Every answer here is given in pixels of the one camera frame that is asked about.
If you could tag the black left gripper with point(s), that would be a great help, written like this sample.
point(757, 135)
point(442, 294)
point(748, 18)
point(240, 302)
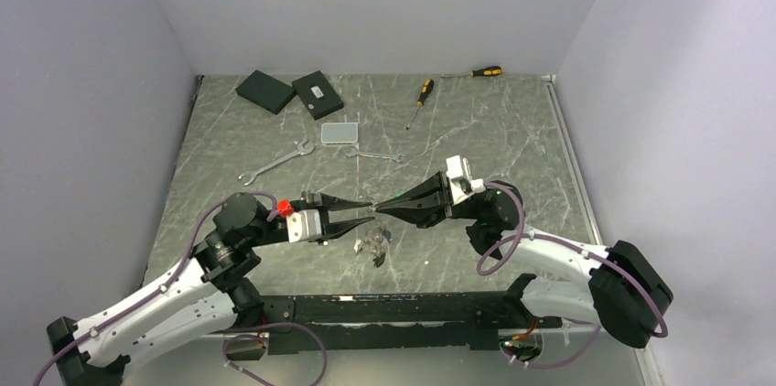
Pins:
point(325, 203)

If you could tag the silver right wrench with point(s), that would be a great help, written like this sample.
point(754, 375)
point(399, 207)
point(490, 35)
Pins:
point(354, 152)

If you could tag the white network switch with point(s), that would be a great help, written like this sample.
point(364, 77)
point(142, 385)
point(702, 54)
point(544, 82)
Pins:
point(339, 134)

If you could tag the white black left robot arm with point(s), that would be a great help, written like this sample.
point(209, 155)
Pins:
point(205, 291)

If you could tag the black yellow screwdriver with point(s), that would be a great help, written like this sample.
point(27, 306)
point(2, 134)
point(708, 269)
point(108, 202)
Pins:
point(425, 92)
point(486, 72)

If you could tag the black yellow screwdriver far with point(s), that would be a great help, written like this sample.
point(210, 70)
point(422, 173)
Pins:
point(486, 72)

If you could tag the black box with label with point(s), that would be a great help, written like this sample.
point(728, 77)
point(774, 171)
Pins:
point(318, 95)

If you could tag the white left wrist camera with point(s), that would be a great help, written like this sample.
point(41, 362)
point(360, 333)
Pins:
point(304, 226)

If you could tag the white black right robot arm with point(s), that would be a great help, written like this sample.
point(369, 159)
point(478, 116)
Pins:
point(613, 287)

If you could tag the black yellow screwdriver near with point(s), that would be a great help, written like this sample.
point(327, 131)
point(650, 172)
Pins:
point(425, 92)

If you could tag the black flat box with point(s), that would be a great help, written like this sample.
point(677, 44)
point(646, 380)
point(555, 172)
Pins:
point(266, 91)

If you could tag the silver left wrench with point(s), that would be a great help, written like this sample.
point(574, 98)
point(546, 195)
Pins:
point(304, 147)

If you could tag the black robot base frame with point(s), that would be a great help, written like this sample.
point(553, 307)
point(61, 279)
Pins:
point(475, 320)

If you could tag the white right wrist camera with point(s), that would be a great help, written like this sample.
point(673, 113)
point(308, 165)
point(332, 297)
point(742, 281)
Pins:
point(462, 184)

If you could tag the silver wrench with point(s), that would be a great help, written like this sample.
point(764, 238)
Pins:
point(354, 152)
point(304, 147)

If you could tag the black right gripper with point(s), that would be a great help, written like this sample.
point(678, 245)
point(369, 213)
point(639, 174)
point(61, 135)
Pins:
point(428, 204)

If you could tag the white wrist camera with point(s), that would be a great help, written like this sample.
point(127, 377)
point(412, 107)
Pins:
point(304, 226)
point(462, 184)

